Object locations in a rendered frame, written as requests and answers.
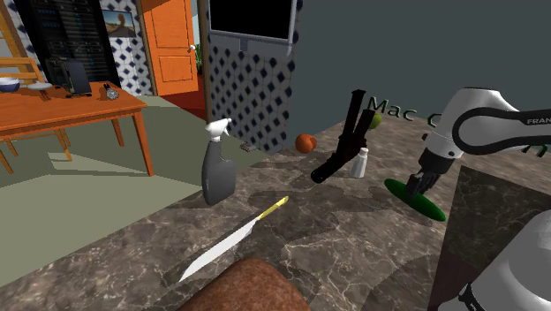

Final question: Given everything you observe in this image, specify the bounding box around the green flat plate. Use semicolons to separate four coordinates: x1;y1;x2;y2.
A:
383;178;448;223

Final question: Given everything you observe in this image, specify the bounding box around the small white bottle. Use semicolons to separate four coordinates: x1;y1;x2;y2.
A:
349;147;370;179

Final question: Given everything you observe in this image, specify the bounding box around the black angular tool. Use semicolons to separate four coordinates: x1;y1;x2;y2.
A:
310;88;376;185

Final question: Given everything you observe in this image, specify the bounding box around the orange round fruit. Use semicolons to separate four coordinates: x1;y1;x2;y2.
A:
294;133;318;155

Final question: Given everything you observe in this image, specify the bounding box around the grey spray bottle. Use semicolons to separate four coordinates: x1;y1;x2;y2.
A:
200;118;238;207

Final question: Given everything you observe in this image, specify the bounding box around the brown bread loaf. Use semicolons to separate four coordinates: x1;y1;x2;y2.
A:
175;257;312;311

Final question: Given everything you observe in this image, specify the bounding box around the orange door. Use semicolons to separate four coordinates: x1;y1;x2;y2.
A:
136;0;200;97

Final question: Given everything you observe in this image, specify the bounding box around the orange wooden table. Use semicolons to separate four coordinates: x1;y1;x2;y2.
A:
0;56;155;178

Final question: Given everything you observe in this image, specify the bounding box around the black shelf unit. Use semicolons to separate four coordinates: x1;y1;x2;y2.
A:
13;0;122;87

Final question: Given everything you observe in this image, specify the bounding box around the yellow handled knife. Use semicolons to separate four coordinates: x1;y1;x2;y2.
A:
177;195;290;284

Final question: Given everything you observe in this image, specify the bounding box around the framed wall picture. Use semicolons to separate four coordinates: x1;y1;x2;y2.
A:
101;9;138;40

